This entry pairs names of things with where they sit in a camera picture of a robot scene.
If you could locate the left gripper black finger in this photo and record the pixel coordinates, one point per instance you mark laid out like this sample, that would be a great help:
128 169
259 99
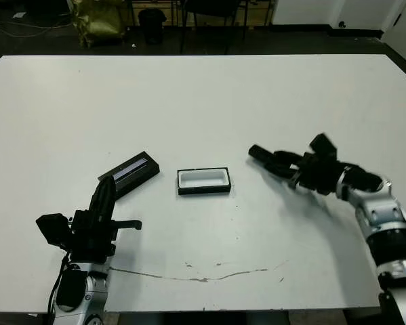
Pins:
110 203
99 203

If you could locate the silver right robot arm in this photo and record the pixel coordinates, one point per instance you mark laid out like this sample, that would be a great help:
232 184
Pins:
382 210

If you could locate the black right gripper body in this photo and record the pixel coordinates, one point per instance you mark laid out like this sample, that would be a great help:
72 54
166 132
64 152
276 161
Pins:
318 176

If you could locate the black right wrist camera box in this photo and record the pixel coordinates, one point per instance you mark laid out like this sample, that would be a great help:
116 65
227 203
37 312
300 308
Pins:
323 145

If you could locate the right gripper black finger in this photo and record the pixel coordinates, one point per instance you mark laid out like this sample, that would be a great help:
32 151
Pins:
287 156
282 169

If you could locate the black box base white inlay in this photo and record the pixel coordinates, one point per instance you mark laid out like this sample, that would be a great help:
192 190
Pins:
202 179

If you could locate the black round door stop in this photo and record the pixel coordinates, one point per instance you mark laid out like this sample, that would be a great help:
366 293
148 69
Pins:
342 24

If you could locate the white door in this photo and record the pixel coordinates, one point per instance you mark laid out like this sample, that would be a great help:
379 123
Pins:
404 37

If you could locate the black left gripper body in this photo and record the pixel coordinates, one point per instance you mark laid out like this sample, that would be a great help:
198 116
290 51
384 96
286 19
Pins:
91 240

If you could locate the crinkled plastic bag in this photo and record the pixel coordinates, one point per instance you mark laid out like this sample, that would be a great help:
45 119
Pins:
97 23

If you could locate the black waste bin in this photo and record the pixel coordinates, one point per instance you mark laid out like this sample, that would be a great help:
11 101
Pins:
152 27

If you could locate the white paper sheet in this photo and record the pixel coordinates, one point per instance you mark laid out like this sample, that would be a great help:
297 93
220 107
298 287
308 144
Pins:
19 15

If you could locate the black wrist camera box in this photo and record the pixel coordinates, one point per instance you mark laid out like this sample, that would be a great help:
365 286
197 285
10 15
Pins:
53 228
323 145

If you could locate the black slim camera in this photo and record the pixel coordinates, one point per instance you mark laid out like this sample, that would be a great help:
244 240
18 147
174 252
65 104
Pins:
257 151

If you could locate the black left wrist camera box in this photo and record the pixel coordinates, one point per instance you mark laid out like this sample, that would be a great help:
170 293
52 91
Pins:
53 228

